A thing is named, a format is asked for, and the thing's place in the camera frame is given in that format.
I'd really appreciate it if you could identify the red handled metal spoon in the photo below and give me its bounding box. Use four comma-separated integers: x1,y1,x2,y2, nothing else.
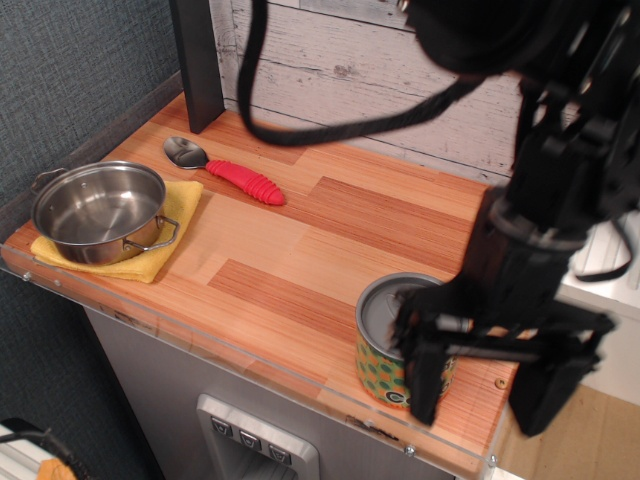
163,136,286,206

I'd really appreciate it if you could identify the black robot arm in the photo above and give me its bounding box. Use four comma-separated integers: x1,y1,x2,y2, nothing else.
394,1,639,436

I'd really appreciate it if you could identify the grey toy fridge cabinet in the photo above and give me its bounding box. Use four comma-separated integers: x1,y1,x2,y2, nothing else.
82,305,481,480

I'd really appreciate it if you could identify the silver dispenser panel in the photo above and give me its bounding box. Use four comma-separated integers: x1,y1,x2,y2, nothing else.
196,394,320,479

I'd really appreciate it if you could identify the clear acrylic edge guard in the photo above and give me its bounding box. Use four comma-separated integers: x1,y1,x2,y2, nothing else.
0,242,501,480

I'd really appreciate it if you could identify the orange object bottom left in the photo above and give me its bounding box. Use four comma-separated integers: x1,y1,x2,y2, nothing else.
36,458,77,480

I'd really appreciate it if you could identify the stainless steel pot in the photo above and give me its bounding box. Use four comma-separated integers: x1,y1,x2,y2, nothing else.
31,160,179,265

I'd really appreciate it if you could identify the white toy sink unit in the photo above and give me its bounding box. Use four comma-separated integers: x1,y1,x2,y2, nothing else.
559,212,639,405

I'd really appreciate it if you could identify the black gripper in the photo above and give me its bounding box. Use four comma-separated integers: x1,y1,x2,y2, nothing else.
393,234,615,437

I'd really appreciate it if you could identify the yellow folded cloth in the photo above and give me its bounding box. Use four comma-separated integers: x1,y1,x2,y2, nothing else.
30,181,204,284

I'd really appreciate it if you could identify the peas and carrots toy can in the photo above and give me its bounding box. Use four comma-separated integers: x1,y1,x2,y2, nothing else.
355,272,441,410

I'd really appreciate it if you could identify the black braided cable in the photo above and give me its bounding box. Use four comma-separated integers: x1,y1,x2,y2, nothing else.
236,0,489,148

